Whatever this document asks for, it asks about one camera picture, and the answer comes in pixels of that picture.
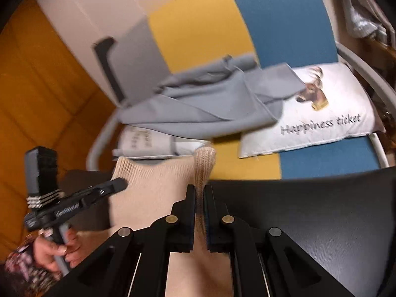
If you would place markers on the person's left hand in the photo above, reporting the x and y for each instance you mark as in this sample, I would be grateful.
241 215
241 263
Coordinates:
46 250

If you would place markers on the grey-blue garment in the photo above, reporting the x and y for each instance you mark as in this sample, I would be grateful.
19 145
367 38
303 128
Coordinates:
201 108

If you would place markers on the person's left forearm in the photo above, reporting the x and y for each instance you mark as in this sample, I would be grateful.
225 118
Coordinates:
21 272

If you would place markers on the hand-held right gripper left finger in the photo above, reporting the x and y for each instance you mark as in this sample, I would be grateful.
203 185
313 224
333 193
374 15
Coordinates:
188 216

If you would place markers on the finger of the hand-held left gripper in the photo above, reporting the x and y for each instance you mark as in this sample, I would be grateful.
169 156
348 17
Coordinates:
108 187

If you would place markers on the white pillow with grey print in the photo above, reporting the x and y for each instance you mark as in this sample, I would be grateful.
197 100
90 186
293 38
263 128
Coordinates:
148 145

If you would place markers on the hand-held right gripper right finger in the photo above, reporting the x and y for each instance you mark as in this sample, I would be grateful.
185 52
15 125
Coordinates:
210 222

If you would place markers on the beige knit sweater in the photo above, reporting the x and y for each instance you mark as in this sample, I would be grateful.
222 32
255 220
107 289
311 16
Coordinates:
139 185

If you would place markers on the white deer print pillow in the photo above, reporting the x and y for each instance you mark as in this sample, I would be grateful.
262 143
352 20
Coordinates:
324 130

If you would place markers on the floral curtain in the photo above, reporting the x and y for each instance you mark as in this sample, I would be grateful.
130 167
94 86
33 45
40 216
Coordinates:
360 10

